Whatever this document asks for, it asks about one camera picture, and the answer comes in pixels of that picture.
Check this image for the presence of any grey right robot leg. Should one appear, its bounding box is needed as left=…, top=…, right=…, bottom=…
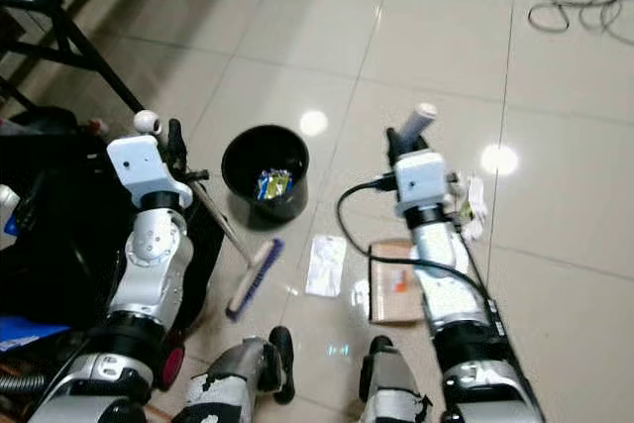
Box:
left=359, top=335, right=435, bottom=423

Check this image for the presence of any blue flat board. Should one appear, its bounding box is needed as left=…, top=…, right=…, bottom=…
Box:
left=0, top=315, right=48, bottom=354

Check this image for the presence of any white crumpled wrapper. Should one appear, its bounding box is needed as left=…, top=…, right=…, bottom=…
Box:
left=454, top=176, right=489, bottom=243

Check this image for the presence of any black round waste bin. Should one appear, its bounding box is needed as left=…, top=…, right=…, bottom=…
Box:
left=220, top=124, right=311, bottom=225

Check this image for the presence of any red wheel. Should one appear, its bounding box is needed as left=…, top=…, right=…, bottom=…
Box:
left=158, top=343, right=186, bottom=391

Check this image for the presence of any white flat plastic packet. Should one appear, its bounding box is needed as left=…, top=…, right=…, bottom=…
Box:
left=304, top=234, right=349, bottom=298

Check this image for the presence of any grey robot leg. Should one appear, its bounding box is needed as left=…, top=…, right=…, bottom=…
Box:
left=170, top=325, right=297, bottom=423
left=359, top=335, right=435, bottom=423

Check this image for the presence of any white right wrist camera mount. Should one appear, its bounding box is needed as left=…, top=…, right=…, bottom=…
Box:
left=393, top=148, right=456, bottom=217

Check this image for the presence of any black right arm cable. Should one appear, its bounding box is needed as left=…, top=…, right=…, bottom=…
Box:
left=335, top=174, right=496, bottom=307

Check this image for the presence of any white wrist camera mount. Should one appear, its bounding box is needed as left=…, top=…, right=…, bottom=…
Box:
left=106, top=135, right=192, bottom=210
left=393, top=148, right=456, bottom=217

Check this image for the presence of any wooden broom with purple bristles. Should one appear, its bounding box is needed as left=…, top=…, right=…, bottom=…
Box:
left=133, top=109, right=286, bottom=323

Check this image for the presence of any grey ribbed vacuum hose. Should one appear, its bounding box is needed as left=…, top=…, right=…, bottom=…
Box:
left=0, top=371, right=53, bottom=396

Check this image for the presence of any black bag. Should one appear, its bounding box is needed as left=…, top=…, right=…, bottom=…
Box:
left=0, top=108, right=231, bottom=347

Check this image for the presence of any yellow blue snack wrapper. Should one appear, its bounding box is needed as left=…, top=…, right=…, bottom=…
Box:
left=257, top=168, right=294, bottom=202

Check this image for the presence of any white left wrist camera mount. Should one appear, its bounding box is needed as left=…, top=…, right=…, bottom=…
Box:
left=106, top=135, right=192, bottom=210

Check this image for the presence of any grey left robot leg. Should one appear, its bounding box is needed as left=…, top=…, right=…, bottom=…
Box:
left=170, top=325, right=297, bottom=423

